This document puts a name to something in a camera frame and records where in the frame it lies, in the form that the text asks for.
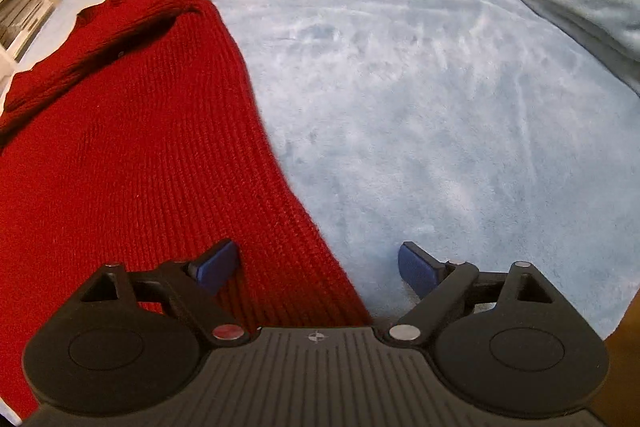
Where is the white shelf unit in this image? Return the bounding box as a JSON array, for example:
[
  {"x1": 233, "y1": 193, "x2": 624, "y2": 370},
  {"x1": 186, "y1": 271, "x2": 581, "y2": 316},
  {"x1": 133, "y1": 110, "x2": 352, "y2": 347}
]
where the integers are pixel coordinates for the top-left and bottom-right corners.
[{"x1": 0, "y1": 0, "x2": 62, "y2": 110}]

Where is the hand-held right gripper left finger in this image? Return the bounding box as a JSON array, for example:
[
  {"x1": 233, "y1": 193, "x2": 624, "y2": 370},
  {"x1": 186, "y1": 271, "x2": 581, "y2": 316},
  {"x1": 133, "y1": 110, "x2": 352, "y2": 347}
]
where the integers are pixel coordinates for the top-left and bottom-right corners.
[{"x1": 80, "y1": 239, "x2": 251, "y2": 348}]

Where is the red knit cardigan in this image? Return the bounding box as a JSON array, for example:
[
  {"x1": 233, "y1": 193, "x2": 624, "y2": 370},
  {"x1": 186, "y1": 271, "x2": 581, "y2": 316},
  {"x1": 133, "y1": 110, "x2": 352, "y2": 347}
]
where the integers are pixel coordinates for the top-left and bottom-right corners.
[{"x1": 0, "y1": 0, "x2": 374, "y2": 421}]

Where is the light blue bed blanket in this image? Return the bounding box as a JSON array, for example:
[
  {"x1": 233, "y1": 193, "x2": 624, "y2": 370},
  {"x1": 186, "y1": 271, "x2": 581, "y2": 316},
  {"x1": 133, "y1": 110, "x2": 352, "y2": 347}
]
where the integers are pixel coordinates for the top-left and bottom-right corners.
[{"x1": 0, "y1": 0, "x2": 640, "y2": 343}]

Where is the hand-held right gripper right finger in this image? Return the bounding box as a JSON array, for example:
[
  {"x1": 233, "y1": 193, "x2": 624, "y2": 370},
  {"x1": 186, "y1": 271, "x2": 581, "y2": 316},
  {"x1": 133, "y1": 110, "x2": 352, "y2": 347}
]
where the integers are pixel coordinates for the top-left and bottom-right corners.
[{"x1": 379, "y1": 241, "x2": 557, "y2": 346}]

